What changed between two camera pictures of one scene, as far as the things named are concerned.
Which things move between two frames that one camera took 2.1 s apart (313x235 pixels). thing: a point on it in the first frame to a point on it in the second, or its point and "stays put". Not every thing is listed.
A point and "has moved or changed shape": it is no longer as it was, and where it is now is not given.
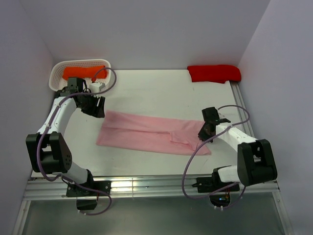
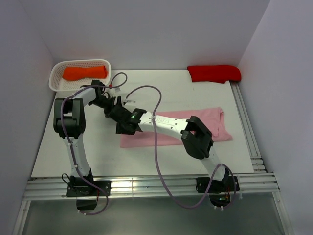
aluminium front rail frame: (44, 188) stays put
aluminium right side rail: (238, 96) stays put
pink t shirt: (128, 130) has moved or changed shape
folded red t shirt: (214, 73) stays put
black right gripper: (202, 135) to (120, 129)
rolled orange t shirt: (87, 72) stays put
